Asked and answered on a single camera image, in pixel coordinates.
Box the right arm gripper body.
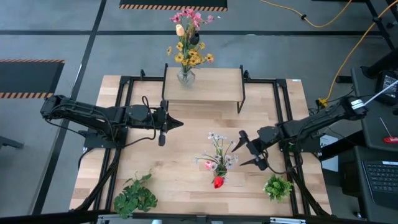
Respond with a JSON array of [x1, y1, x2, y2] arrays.
[[239, 126, 279, 171]]

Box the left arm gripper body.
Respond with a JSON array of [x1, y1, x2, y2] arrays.
[[152, 99, 170, 147]]

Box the white artificial blossom spray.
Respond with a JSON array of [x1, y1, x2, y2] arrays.
[[194, 131, 240, 175]]

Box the red ribbed glass vase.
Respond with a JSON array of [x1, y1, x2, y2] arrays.
[[214, 167, 229, 184]]

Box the red artificial tulip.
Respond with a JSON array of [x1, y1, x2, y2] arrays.
[[213, 175, 225, 190]]

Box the clear cut-glass vase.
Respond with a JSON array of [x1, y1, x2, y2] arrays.
[[176, 68, 197, 88]]

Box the yellow artificial flower bunch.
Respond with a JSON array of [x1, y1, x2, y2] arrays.
[[166, 42, 215, 73]]

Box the cream artificial tulip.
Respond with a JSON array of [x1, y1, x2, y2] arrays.
[[175, 23, 187, 40]]

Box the pink artificial blossom spray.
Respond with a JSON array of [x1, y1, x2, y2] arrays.
[[169, 8, 215, 41]]

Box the wooden shelf with black legs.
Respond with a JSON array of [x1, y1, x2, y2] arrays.
[[161, 63, 246, 114]]

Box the small bushy green plant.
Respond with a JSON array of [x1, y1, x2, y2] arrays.
[[263, 173, 294, 202]]

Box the white label sheet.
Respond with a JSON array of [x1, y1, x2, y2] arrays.
[[319, 134, 340, 172]]

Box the large-leaf green artificial plant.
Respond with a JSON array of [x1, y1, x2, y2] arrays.
[[113, 173, 159, 220]]

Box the black side desk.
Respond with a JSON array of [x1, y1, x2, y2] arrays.
[[337, 67, 398, 224]]

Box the black mat with hazard stripes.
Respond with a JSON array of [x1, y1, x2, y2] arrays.
[[0, 58, 65, 100], [118, 0, 228, 12]]

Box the black laptop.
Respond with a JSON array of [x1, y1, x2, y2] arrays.
[[362, 160, 398, 210]]

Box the black tablet screen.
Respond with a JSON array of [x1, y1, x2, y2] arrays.
[[375, 70, 398, 106]]

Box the black stand legs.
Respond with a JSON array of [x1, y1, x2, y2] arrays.
[[360, 0, 398, 79]]

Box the grey furniture foot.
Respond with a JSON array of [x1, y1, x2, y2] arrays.
[[0, 136, 24, 151]]

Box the black cable bundle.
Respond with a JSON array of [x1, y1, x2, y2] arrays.
[[74, 148, 123, 212], [283, 151, 331, 216]]

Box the black aluminium table frame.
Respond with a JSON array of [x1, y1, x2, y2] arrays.
[[93, 68, 312, 218]]

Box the yellow cable with yellow plug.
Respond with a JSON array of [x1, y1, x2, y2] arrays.
[[316, 0, 398, 108]]

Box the black camera mount rail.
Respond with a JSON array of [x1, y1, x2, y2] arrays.
[[0, 210, 398, 224]]

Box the white cable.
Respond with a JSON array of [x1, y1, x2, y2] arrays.
[[363, 80, 398, 106]]

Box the red-handled screwdriver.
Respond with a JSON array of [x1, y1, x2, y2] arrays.
[[379, 116, 398, 144]]

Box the yellow cable with black connector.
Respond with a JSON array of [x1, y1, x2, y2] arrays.
[[259, 0, 354, 29]]

